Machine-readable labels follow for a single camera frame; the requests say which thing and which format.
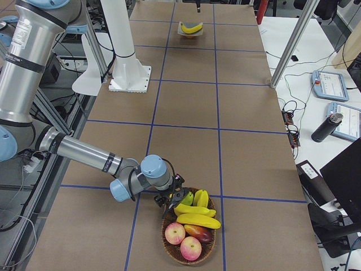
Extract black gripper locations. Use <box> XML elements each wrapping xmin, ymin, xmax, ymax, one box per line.
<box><xmin>169</xmin><ymin>187</ymin><xmax>187</xmax><ymax>206</ymax></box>

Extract curved pale yellow banana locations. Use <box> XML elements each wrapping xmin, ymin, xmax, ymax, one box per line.
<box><xmin>174</xmin><ymin>203</ymin><xmax>210</xmax><ymax>216</ymax></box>

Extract long yellow banana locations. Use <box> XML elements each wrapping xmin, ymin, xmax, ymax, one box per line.
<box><xmin>180</xmin><ymin>23</ymin><xmax>203</xmax><ymax>34</ymax></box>

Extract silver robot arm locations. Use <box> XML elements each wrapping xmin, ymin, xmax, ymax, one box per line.
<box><xmin>1</xmin><ymin>1</ymin><xmax>189</xmax><ymax>209</ymax></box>

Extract grey square plate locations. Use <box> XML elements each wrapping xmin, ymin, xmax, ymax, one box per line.
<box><xmin>177</xmin><ymin>21</ymin><xmax>203</xmax><ymax>38</ymax></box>

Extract brown wicker basket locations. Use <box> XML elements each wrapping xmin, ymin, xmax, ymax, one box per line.
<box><xmin>161</xmin><ymin>187</ymin><xmax>218</xmax><ymax>265</ymax></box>

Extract green pear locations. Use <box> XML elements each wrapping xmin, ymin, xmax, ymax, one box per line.
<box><xmin>181</xmin><ymin>191</ymin><xmax>194</xmax><ymax>206</ymax></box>

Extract middle yellow banana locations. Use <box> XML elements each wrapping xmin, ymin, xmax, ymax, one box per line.
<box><xmin>174</xmin><ymin>209</ymin><xmax>221</xmax><ymax>229</ymax></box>

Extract pink apple left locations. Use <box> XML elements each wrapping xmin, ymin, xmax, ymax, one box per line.
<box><xmin>165</xmin><ymin>222</ymin><xmax>186</xmax><ymax>245</ymax></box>

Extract pink apple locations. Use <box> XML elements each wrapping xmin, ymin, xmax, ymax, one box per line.
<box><xmin>180</xmin><ymin>236</ymin><xmax>202</xmax><ymax>261</ymax></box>
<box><xmin>165</xmin><ymin>222</ymin><xmax>186</xmax><ymax>245</ymax></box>

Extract red mango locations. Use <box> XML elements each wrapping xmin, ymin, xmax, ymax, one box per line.
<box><xmin>184</xmin><ymin>224</ymin><xmax>212</xmax><ymax>243</ymax></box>

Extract pink apple front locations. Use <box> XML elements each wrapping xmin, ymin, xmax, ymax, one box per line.
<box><xmin>180</xmin><ymin>236</ymin><xmax>202</xmax><ymax>261</ymax></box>

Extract red fire extinguisher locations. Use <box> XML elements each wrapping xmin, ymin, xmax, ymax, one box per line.
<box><xmin>256</xmin><ymin>0</ymin><xmax>268</xmax><ymax>25</ymax></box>

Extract small black block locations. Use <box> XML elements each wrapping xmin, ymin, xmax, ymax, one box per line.
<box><xmin>291</xmin><ymin>55</ymin><xmax>298</xmax><ymax>62</ymax></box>

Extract orange circuit board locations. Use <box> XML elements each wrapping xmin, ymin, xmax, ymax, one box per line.
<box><xmin>281</xmin><ymin>110</ymin><xmax>300</xmax><ymax>149</ymax></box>

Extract grey white control box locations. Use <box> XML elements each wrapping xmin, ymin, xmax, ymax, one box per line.
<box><xmin>296</xmin><ymin>160</ymin><xmax>335</xmax><ymax>206</ymax></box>

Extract white power strip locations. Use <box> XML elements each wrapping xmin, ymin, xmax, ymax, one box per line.
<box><xmin>23</xmin><ymin>151</ymin><xmax>46</xmax><ymax>173</ymax></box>

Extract far teach pendant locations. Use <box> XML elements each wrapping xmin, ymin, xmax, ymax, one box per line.
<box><xmin>311</xmin><ymin>70</ymin><xmax>349</xmax><ymax>102</ymax></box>

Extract teach pendant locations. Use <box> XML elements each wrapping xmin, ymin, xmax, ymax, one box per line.
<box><xmin>311</xmin><ymin>70</ymin><xmax>349</xmax><ymax>102</ymax></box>
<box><xmin>327</xmin><ymin>102</ymin><xmax>360</xmax><ymax>142</ymax></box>

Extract black water bottle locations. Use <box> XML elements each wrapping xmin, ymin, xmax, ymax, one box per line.
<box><xmin>311</xmin><ymin>113</ymin><xmax>344</xmax><ymax>142</ymax></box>

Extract black monitor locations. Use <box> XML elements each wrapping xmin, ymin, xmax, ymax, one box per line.
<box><xmin>320</xmin><ymin>139</ymin><xmax>360</xmax><ymax>222</ymax></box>

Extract near teach pendant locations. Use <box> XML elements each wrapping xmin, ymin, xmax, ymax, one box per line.
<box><xmin>327</xmin><ymin>102</ymin><xmax>360</xmax><ymax>142</ymax></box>

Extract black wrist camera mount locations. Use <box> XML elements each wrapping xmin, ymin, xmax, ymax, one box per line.
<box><xmin>154</xmin><ymin>174</ymin><xmax>189</xmax><ymax>209</ymax></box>

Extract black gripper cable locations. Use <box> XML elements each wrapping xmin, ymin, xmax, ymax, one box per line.
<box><xmin>128</xmin><ymin>158</ymin><xmax>176</xmax><ymax>202</ymax></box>

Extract white pedestal column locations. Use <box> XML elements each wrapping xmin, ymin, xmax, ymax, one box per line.
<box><xmin>72</xmin><ymin>1</ymin><xmax>152</xmax><ymax>96</ymax></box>

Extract aluminium frame post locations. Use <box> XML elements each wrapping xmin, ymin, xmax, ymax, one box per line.
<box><xmin>270</xmin><ymin>0</ymin><xmax>320</xmax><ymax>89</ymax></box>

